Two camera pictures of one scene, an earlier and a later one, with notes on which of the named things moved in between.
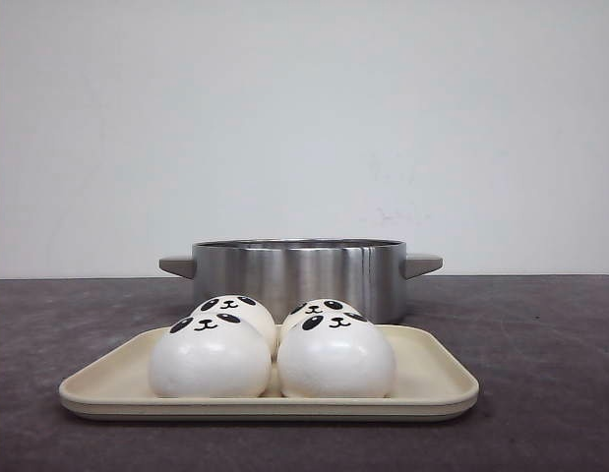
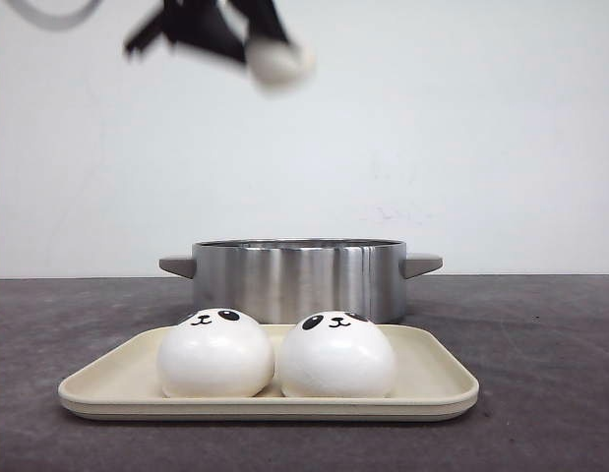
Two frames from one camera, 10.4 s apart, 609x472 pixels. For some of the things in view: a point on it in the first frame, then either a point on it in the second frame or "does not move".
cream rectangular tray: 432,380 does not move
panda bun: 324,307 to 279,68
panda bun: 336,355 does not move
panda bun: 212,355 does not move
